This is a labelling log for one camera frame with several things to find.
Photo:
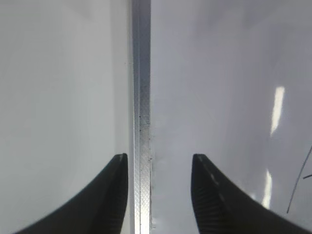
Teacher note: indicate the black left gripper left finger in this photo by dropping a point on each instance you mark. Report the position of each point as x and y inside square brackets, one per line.
[99, 208]

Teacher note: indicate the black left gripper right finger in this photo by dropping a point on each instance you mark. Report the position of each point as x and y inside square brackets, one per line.
[220, 207]

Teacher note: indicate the white board with aluminium frame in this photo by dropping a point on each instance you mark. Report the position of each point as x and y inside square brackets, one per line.
[231, 79]

